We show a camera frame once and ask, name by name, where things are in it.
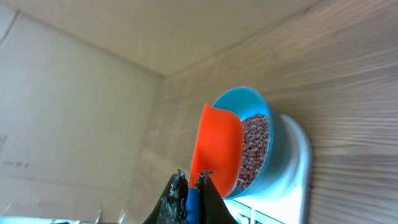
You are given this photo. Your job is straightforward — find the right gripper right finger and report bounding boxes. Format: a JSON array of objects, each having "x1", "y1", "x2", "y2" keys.
[{"x1": 196, "y1": 170, "x2": 237, "y2": 224}]

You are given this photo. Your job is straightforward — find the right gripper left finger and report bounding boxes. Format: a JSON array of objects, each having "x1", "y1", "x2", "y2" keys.
[{"x1": 144, "y1": 169, "x2": 188, "y2": 224}]

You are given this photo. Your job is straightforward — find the orange measuring scoop blue handle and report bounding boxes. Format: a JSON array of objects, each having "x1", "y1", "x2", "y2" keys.
[{"x1": 185, "y1": 103, "x2": 243, "y2": 223}]

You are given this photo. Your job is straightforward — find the white kitchen scale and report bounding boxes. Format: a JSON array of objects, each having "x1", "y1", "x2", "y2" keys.
[{"x1": 224, "y1": 114, "x2": 312, "y2": 224}]

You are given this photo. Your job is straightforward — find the red beans in bowl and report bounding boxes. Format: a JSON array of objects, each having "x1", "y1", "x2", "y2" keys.
[{"x1": 236, "y1": 114, "x2": 269, "y2": 190}]

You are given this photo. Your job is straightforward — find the blue bowl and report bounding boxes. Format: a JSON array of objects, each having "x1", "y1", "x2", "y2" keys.
[{"x1": 212, "y1": 86, "x2": 291, "y2": 199}]

